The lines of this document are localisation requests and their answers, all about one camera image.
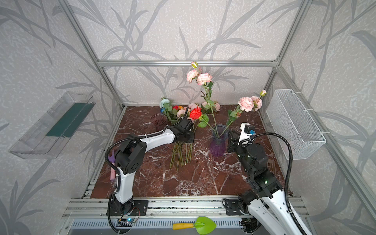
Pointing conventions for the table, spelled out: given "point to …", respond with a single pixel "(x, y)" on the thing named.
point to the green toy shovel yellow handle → (203, 225)
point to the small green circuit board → (125, 222)
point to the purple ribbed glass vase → (218, 144)
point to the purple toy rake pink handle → (111, 157)
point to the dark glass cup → (159, 120)
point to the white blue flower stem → (166, 107)
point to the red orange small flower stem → (175, 108)
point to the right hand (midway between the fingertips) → (231, 126)
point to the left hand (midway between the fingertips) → (195, 134)
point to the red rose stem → (196, 113)
